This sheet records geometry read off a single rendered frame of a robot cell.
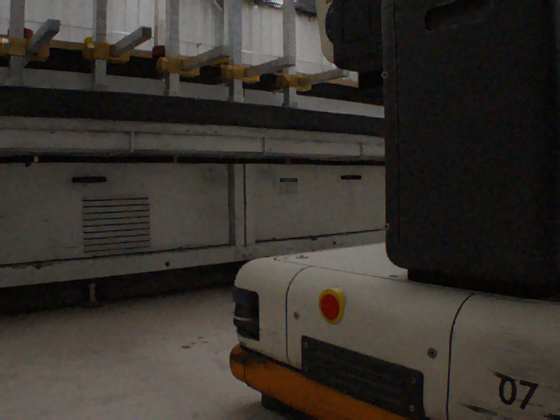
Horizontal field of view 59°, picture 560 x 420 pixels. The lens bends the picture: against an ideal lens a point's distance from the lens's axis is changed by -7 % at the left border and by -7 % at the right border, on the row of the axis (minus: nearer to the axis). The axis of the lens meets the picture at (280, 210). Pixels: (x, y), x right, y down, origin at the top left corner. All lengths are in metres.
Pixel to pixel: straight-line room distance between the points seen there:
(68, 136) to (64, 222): 0.35
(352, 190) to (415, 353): 1.96
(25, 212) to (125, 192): 0.36
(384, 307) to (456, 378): 0.13
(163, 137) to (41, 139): 0.40
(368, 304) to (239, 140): 1.26
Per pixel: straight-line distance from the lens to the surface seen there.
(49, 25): 1.38
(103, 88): 1.65
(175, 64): 1.76
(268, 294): 0.87
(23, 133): 1.60
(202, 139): 1.81
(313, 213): 2.41
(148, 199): 1.96
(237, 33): 1.93
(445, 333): 0.64
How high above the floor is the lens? 0.42
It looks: 3 degrees down
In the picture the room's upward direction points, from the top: 1 degrees counter-clockwise
